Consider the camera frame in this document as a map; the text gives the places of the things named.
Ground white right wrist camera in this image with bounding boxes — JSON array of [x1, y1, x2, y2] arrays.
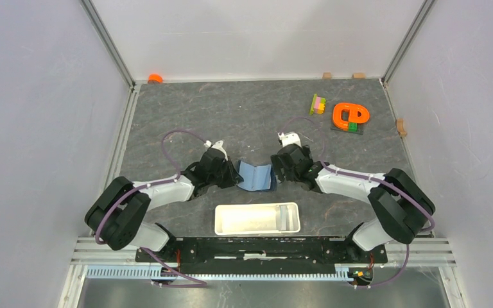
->
[[277, 132, 302, 148]]

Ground right wooden block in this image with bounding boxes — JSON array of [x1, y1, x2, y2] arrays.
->
[[352, 73, 366, 79]]

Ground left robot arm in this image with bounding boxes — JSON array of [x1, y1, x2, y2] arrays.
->
[[84, 148, 243, 262]]

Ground white plastic tray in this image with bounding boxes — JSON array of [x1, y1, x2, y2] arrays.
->
[[214, 202, 301, 236]]

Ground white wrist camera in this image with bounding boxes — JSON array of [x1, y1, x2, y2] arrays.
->
[[277, 132, 302, 148], [203, 140, 229, 160]]

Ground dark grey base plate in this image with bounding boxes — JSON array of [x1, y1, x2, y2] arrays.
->
[[330, 122, 364, 135]]

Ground orange round cap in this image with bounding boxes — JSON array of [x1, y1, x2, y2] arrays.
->
[[147, 74, 163, 83]]

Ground stack of silver cards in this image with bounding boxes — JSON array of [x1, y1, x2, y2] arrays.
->
[[277, 205, 288, 232]]

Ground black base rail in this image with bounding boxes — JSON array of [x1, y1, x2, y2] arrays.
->
[[156, 236, 388, 275]]

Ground purple cable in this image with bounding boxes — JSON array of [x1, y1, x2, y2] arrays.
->
[[277, 116, 437, 290], [94, 129, 213, 288]]

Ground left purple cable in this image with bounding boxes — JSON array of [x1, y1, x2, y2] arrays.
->
[[94, 129, 213, 288]]

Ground pink green block stack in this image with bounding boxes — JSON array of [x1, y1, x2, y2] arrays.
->
[[309, 94, 327, 115]]

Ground navy blue card holder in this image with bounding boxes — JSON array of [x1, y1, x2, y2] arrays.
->
[[236, 160, 277, 192]]

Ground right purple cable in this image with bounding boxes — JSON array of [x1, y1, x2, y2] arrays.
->
[[277, 116, 437, 290]]

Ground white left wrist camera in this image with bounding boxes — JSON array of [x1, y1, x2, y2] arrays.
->
[[203, 140, 229, 160]]

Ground orange marble run piece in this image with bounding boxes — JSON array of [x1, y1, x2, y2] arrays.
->
[[331, 102, 370, 129]]

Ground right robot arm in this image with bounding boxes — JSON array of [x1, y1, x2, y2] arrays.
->
[[271, 144, 435, 262]]

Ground green lego brick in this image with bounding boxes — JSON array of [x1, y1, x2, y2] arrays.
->
[[347, 122, 358, 132]]

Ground curved wooden piece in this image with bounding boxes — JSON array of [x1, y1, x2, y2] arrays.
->
[[395, 119, 408, 138]]

